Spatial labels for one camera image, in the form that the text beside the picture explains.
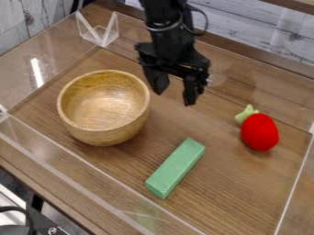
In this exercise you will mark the light wooden bowl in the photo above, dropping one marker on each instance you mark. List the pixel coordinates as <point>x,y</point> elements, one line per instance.
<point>103,107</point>

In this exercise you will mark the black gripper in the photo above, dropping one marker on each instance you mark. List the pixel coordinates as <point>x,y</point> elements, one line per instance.
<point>170,54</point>

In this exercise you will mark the clear acrylic tray wall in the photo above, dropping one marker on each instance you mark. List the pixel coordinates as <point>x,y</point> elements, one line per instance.
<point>100,203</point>

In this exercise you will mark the red plush strawberry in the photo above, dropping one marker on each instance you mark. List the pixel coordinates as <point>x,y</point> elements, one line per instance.
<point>258,129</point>

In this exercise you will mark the clear acrylic corner bracket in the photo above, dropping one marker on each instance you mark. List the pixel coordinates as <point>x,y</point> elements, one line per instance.
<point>99,35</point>

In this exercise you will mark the green rectangular block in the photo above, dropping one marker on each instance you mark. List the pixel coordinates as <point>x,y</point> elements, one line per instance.
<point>172,170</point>

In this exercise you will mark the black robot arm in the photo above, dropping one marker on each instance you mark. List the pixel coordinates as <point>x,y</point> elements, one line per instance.
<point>174,23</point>

